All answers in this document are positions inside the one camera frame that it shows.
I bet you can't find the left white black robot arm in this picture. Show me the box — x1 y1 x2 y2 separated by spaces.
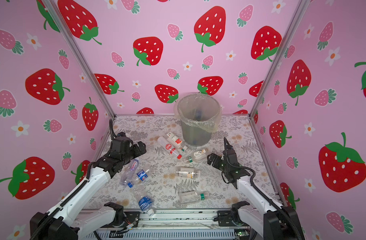
30 133 147 240

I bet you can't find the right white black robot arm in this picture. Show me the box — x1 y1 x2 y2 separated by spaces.
207 145 305 240

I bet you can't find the grey mesh waste bin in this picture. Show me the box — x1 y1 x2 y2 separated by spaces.
179 93 222 147

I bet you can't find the square clear bottle crane label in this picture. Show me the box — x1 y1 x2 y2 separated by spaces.
184 148 209 164

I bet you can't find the clear bottle purple red label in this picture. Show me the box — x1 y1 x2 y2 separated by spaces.
120 159 139 186

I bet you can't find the Pepsi water bottle blue label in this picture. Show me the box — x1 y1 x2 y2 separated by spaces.
127 165 152 188

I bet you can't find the white bottle with red cap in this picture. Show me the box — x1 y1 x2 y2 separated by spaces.
158 137 182 160

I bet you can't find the clear bottle beige label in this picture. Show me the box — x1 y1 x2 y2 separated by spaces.
176 167 201 179

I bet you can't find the bottle with red white label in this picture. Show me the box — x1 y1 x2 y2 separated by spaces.
166 132 188 152

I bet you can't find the Pocari bottle blue label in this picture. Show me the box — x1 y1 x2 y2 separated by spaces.
133 185 155 217

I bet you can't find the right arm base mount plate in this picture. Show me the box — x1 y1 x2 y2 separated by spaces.
213 210 247 227

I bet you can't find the clear bottle with green ring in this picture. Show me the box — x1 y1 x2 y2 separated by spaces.
179 191 209 206

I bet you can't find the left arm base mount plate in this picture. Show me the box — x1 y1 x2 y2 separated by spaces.
110 211 141 231

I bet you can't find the aluminium front rail frame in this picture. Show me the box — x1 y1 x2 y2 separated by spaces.
74 209 250 240

